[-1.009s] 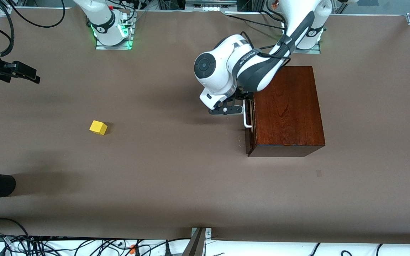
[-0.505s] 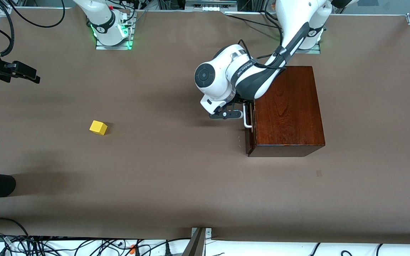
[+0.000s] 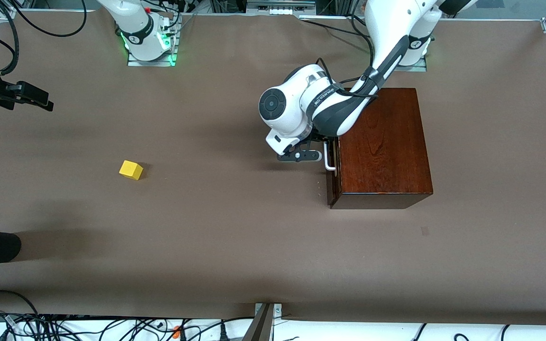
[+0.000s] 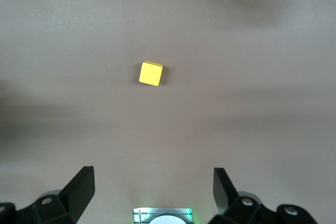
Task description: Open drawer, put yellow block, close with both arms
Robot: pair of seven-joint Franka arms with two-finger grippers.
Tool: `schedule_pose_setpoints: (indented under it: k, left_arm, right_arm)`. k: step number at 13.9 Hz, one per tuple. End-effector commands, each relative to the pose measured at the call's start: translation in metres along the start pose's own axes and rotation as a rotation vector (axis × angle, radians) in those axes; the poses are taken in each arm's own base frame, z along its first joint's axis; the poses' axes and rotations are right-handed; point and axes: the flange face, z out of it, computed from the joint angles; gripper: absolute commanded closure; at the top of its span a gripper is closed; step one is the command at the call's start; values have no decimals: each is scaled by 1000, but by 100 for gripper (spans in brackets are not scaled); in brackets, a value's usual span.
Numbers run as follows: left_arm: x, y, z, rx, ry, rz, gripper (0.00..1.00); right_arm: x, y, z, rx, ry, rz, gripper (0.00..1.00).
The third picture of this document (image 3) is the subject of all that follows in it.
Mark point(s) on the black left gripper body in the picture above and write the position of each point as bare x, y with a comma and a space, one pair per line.
321, 138

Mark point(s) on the yellow block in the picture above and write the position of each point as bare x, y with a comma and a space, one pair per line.
131, 169

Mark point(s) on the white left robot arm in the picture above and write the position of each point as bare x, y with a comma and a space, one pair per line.
296, 104

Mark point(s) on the dark brown wooden cabinet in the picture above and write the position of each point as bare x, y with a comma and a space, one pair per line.
386, 151

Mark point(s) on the grey power strip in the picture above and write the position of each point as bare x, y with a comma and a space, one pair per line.
280, 9

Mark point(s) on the orange connector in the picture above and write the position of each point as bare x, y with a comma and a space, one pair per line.
176, 331

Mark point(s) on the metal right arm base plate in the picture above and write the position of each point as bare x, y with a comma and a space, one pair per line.
152, 63

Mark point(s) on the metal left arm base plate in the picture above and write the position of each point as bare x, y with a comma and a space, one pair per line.
415, 68

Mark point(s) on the aluminium bracket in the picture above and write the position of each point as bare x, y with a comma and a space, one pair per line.
261, 327

